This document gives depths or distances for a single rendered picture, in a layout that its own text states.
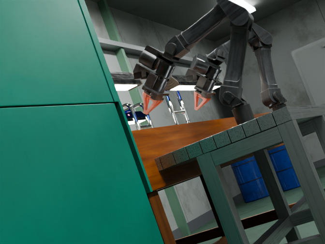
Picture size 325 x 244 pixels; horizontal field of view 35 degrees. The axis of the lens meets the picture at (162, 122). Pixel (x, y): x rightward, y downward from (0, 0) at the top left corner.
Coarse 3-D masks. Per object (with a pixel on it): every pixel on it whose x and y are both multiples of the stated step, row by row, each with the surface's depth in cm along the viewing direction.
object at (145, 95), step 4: (144, 92) 185; (148, 92) 185; (144, 96) 186; (148, 96) 186; (144, 100) 187; (152, 100) 184; (156, 100) 183; (144, 104) 187; (152, 104) 185; (156, 104) 185; (144, 108) 188; (148, 108) 187; (152, 108) 186; (144, 112) 188; (148, 112) 187
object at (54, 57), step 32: (0, 0) 116; (32, 0) 126; (64, 0) 138; (0, 32) 112; (32, 32) 122; (64, 32) 133; (0, 64) 109; (32, 64) 117; (64, 64) 128; (96, 64) 140; (0, 96) 105; (32, 96) 113; (64, 96) 123; (96, 96) 134
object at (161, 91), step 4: (160, 76) 182; (156, 80) 182; (160, 80) 182; (164, 80) 182; (168, 80) 184; (156, 84) 182; (160, 84) 182; (164, 84) 183; (144, 88) 182; (148, 88) 182; (152, 88) 183; (156, 88) 183; (160, 88) 183; (164, 88) 184; (152, 92) 181; (156, 92) 181; (160, 92) 184; (164, 92) 186; (168, 92) 189
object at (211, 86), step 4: (208, 80) 219; (212, 80) 219; (216, 80) 221; (208, 84) 219; (212, 84) 220; (196, 88) 219; (200, 88) 220; (204, 88) 220; (208, 88) 220; (212, 88) 221; (204, 92) 218; (208, 92) 219; (212, 92) 222
